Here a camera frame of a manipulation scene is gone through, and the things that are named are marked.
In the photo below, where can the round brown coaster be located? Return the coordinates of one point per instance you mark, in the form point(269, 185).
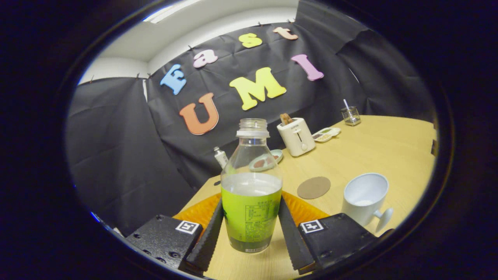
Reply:
point(313, 187)

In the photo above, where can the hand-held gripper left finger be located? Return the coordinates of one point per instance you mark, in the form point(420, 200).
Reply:
point(210, 237)

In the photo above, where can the white and green tube bottle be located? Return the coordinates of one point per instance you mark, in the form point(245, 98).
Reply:
point(221, 156)

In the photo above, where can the black backdrop cloth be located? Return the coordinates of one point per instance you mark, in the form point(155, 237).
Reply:
point(116, 155)

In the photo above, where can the pale green plate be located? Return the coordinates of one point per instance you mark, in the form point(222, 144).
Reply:
point(277, 154)

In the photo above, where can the brown toast slice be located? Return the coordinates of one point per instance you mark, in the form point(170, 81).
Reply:
point(286, 118)

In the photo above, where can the white toaster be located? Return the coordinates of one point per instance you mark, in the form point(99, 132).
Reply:
point(297, 136)

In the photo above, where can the small black block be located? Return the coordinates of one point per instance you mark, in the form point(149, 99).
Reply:
point(433, 147)

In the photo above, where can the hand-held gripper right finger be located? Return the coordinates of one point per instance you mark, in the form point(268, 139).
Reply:
point(290, 237)

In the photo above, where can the white straw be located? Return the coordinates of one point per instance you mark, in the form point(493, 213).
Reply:
point(346, 103)

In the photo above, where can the wooden table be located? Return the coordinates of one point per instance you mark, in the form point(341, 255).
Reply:
point(369, 151)

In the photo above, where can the ceiling light panel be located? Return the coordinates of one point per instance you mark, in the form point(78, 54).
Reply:
point(167, 11)

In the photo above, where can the white divided tray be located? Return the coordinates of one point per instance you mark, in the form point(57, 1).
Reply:
point(326, 134)

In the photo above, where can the green label juice bottle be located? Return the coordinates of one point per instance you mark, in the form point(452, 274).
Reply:
point(251, 210)

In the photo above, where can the pale blue cup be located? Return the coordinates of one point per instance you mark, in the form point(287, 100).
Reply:
point(365, 194)

